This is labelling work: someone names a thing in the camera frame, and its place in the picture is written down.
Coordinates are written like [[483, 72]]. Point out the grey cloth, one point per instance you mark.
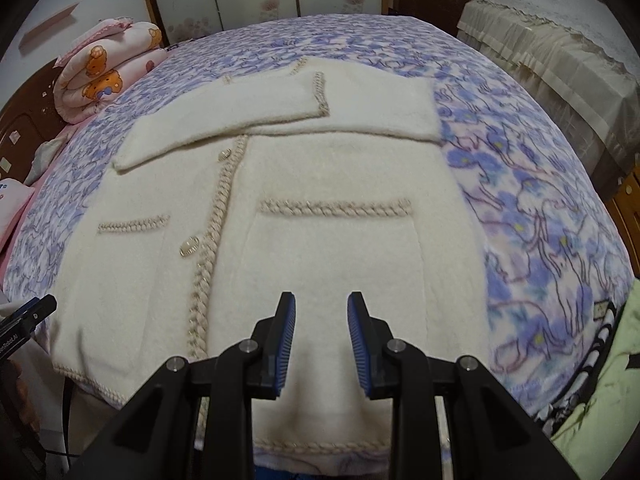
[[45, 160]]

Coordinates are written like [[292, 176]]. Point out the black white striped cloth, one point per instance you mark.
[[595, 355]]

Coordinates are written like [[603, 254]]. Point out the white fuzzy cardigan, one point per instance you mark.
[[325, 200]]

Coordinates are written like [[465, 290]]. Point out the pink wall shelf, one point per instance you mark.
[[47, 27]]

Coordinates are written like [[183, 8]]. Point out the wooden drawer cabinet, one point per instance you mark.
[[627, 220]]

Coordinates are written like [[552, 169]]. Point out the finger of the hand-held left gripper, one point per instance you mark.
[[41, 310]]

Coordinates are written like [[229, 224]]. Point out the wooden headboard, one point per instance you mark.
[[25, 110]]

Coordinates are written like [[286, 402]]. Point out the white pillow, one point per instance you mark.
[[12, 210]]

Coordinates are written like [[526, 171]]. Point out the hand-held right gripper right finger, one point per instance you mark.
[[357, 345]]

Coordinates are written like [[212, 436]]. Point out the lace-covered beige furniture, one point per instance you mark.
[[560, 55]]

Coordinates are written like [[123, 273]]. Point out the pink bed sheet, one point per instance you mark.
[[40, 192]]

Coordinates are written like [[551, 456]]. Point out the light green cloth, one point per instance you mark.
[[605, 410]]

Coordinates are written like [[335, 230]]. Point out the rolled bear print quilt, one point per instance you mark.
[[115, 60]]

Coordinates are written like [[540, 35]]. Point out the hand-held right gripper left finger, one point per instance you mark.
[[285, 340]]

